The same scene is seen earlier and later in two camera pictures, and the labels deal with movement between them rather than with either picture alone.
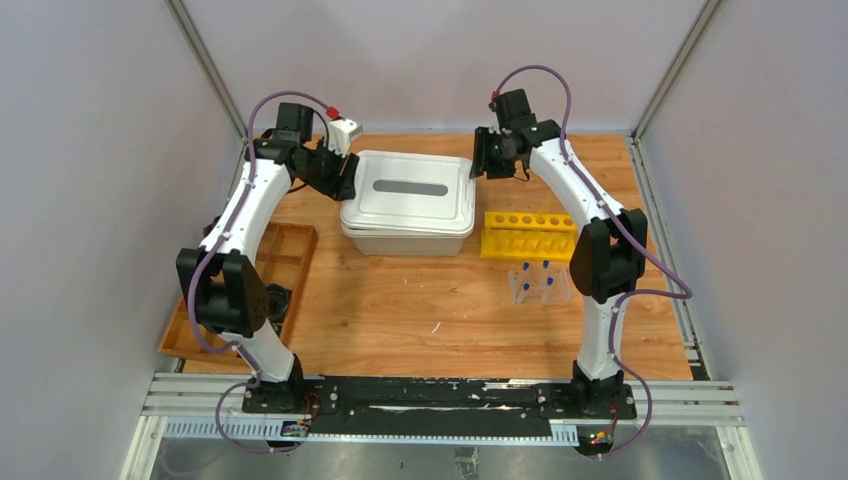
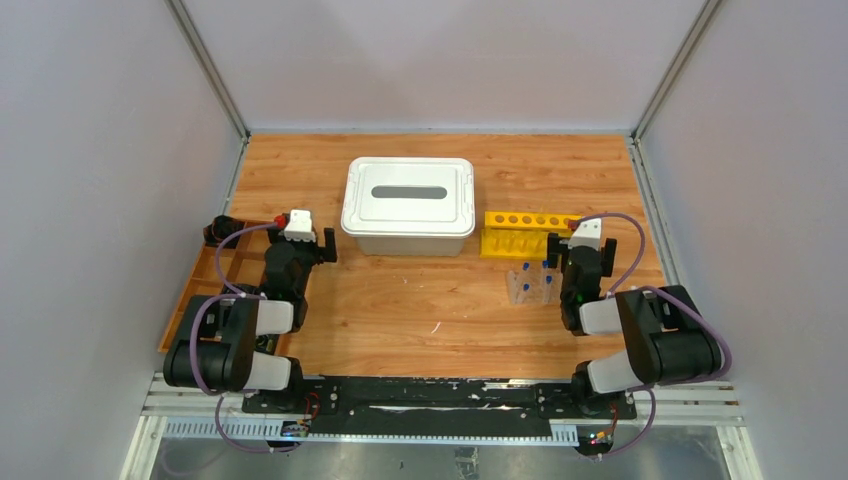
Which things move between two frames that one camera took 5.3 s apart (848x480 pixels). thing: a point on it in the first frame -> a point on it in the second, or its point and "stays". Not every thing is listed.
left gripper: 334,175 -> 317,246
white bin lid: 411,192 stays
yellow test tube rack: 531,236 stays
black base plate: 436,405 stays
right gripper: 483,160 -> 558,245
